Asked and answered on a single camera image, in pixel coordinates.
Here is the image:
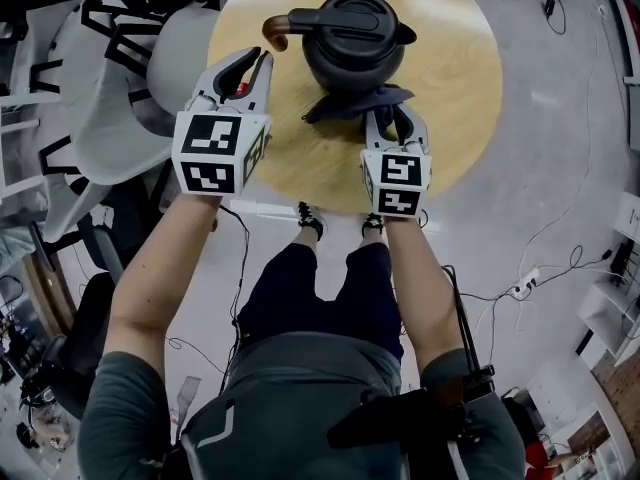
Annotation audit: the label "person's shoe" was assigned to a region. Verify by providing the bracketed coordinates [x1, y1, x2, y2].
[296, 200, 327, 242]
[360, 212, 386, 238]

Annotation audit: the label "black kettle with wooden handle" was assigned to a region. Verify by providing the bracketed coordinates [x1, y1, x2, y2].
[261, 0, 419, 101]

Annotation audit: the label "person's left leg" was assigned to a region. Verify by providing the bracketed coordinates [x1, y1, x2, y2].
[288, 227, 321, 252]

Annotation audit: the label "person's left shoe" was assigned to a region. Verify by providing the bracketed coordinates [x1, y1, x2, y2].
[296, 200, 327, 242]

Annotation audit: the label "grey harness strap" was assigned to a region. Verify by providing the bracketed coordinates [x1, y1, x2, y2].
[168, 375, 205, 430]

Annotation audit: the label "black chest-mounted device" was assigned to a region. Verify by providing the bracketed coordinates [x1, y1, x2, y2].
[326, 364, 497, 450]

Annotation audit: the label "black cable bundle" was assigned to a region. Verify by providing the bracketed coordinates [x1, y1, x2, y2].
[441, 264, 482, 375]

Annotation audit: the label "white shelving unit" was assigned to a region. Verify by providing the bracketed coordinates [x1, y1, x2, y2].
[576, 191, 640, 367]

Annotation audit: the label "person's right shoe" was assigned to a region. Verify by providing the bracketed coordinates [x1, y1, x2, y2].
[360, 212, 386, 238]

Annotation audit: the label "white power strip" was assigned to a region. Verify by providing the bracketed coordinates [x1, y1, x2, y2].
[513, 266, 542, 298]

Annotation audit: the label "grey shell chair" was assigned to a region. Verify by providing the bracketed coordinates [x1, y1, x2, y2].
[43, 6, 222, 245]
[0, 0, 151, 129]

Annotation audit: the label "dark blue cloth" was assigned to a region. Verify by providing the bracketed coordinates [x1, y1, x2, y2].
[300, 83, 416, 133]

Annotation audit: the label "person's left forearm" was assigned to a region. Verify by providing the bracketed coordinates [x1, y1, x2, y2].
[106, 191, 222, 372]

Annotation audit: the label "person's grey t-shirt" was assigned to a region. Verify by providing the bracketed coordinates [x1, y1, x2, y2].
[76, 331, 527, 480]

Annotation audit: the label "person's dark shorts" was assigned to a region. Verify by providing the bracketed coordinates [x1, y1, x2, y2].
[236, 240, 406, 363]

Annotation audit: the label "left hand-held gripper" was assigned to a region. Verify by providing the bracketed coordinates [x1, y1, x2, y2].
[171, 45, 276, 198]

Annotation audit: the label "black office chair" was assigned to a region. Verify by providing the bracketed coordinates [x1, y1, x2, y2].
[19, 270, 119, 422]

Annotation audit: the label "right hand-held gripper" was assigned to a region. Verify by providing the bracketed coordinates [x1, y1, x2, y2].
[359, 105, 433, 219]

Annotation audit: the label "person's right forearm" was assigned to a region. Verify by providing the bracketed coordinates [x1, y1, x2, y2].
[381, 214, 465, 372]

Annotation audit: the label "round wooden table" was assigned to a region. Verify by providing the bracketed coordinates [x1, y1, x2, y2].
[205, 0, 505, 215]

